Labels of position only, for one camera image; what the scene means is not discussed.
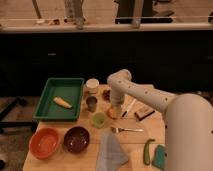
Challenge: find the small green cup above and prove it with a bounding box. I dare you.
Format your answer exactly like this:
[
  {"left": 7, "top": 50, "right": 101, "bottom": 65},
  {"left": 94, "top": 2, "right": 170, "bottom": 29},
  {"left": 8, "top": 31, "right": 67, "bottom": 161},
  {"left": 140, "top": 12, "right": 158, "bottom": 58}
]
[{"left": 91, "top": 112, "right": 106, "bottom": 128}]

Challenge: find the teal sponge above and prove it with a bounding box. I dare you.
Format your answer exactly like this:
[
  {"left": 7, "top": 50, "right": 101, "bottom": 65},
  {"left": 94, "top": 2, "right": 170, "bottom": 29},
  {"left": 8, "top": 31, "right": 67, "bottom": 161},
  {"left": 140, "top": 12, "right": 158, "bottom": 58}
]
[{"left": 152, "top": 145, "right": 165, "bottom": 171}]

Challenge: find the red yellow apple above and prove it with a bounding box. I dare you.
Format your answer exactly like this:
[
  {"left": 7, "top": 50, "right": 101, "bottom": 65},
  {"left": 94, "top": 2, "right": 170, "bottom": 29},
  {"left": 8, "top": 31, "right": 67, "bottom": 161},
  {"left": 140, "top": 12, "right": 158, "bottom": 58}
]
[{"left": 107, "top": 108, "right": 117, "bottom": 119}]

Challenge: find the purple bowl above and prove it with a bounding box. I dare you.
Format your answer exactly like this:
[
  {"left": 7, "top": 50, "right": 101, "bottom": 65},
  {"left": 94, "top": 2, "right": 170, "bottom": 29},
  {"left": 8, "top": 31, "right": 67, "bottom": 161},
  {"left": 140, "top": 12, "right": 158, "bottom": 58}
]
[{"left": 63, "top": 126, "right": 90, "bottom": 154}]

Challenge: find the green plastic tray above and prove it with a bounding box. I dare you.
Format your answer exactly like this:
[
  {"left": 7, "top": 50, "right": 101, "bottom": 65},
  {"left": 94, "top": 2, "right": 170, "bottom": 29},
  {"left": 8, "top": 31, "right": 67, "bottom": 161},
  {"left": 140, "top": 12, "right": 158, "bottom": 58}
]
[{"left": 34, "top": 78, "right": 84, "bottom": 121}]

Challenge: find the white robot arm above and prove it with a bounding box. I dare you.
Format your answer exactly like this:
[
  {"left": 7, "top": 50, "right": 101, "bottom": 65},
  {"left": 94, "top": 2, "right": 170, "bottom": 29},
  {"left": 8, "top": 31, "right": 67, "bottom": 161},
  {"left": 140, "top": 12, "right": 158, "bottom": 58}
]
[{"left": 107, "top": 69, "right": 213, "bottom": 171}]

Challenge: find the brown black eraser block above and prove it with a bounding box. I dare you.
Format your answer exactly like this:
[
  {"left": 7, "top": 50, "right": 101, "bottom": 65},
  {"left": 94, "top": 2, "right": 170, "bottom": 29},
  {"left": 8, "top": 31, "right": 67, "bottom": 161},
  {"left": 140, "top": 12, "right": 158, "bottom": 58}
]
[{"left": 134, "top": 107, "right": 155, "bottom": 121}]

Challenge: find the grey blue cloth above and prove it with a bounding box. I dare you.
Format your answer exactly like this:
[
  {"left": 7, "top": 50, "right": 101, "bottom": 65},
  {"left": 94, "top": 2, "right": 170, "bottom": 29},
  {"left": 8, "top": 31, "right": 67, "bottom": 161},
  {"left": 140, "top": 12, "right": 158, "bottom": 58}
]
[{"left": 95, "top": 132, "right": 129, "bottom": 171}]

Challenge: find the dark brown pastry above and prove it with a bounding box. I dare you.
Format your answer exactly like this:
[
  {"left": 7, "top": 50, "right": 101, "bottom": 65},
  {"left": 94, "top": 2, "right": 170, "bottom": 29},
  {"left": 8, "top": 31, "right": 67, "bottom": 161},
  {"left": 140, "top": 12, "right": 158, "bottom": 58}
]
[{"left": 102, "top": 90, "right": 110, "bottom": 101}]

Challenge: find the black chair base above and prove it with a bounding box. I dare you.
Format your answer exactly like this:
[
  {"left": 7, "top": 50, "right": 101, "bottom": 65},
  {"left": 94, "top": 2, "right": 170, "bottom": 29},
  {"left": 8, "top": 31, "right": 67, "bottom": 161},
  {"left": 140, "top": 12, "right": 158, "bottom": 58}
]
[{"left": 0, "top": 97, "right": 37, "bottom": 134}]

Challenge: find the orange bowl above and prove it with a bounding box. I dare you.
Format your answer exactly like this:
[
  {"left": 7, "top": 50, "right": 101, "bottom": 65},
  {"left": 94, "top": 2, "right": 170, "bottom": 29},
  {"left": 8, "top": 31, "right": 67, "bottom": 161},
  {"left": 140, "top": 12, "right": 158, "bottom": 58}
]
[{"left": 29, "top": 128, "right": 60, "bottom": 160}]

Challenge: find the small metal cup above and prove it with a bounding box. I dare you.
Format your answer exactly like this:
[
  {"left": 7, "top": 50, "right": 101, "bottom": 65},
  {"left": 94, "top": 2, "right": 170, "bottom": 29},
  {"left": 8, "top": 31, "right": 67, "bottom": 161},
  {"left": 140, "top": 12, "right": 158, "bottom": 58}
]
[{"left": 86, "top": 96, "right": 97, "bottom": 112}]

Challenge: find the white lidded jar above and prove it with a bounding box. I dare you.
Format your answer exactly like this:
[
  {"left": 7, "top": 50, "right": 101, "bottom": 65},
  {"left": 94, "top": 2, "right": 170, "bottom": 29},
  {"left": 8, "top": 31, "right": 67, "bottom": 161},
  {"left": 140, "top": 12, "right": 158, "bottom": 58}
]
[{"left": 86, "top": 78, "right": 99, "bottom": 94}]

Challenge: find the green chili pepper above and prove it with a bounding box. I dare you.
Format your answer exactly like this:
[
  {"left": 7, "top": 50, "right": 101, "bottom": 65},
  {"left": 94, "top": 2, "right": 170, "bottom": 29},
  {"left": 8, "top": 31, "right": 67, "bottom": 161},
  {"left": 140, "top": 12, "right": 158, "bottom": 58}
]
[{"left": 143, "top": 139, "right": 155, "bottom": 166}]

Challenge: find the yellow corn piece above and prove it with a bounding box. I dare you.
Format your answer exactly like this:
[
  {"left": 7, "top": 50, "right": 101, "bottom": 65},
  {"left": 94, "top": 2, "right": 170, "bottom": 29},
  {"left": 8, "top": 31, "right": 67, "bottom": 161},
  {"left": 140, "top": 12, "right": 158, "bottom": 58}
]
[{"left": 53, "top": 97, "right": 72, "bottom": 109}]

